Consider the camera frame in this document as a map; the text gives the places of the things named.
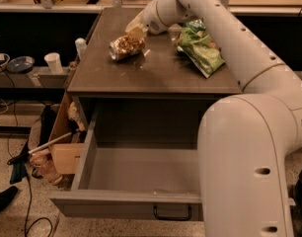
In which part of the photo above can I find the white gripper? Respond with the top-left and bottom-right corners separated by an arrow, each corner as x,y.
125,0 -> 168,39

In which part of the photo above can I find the orange soda can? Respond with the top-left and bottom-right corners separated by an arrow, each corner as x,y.
109,35 -> 145,61

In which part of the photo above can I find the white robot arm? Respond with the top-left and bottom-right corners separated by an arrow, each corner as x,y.
136,0 -> 302,237

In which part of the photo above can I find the grey open top drawer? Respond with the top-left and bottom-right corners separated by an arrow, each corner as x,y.
50,103 -> 203,221

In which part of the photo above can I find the grey cabinet counter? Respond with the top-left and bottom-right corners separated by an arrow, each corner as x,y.
66,6 -> 243,133

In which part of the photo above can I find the white plastic bottle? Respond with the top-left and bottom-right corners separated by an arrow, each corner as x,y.
75,38 -> 87,59

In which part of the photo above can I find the green chip bag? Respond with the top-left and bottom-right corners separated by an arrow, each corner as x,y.
176,20 -> 225,78

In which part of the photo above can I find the white paper cup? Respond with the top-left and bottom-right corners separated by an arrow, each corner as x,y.
44,52 -> 63,74

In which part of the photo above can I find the grey round dish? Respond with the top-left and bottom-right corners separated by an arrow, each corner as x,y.
7,56 -> 35,74

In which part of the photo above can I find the white tube stick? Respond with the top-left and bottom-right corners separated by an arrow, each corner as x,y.
28,132 -> 72,155

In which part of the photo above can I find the white bowl on shelf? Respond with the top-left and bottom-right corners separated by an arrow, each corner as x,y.
0,53 -> 10,72

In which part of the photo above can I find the cardboard box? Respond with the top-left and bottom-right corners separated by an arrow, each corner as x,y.
49,94 -> 83,175

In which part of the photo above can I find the clear plastic bag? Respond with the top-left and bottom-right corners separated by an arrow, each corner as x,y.
30,149 -> 62,185

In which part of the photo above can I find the black shoe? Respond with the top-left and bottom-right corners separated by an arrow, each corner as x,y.
0,186 -> 18,212

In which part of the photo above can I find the black drawer handle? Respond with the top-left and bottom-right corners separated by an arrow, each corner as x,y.
153,205 -> 192,221

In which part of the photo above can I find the black floor cable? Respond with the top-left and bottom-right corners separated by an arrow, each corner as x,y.
23,175 -> 54,237

